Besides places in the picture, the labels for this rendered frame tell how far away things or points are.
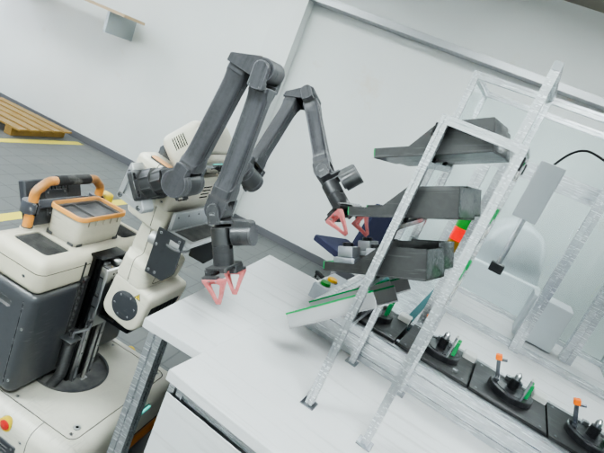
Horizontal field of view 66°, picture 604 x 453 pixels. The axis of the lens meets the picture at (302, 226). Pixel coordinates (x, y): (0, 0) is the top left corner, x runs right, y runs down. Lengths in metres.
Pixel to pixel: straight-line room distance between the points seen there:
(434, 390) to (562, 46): 3.73
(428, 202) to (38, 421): 1.44
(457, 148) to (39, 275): 1.28
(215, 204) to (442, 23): 3.83
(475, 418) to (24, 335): 1.44
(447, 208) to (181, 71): 4.77
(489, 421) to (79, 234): 1.44
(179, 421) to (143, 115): 4.88
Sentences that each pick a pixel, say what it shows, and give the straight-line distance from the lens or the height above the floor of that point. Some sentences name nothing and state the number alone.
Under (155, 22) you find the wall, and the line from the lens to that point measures 5.90.
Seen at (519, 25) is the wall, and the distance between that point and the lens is 4.80.
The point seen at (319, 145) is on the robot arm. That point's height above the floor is 1.45.
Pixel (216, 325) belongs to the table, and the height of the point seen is 0.86.
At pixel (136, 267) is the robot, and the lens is 1.61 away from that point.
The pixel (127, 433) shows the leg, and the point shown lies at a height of 0.47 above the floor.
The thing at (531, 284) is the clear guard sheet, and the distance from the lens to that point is 2.97.
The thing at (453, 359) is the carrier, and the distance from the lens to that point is 1.66.
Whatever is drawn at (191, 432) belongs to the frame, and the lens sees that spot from 1.25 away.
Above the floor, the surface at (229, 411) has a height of 0.86.
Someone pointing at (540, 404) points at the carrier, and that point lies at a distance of 1.80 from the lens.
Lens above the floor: 1.59
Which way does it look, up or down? 15 degrees down
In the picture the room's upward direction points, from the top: 23 degrees clockwise
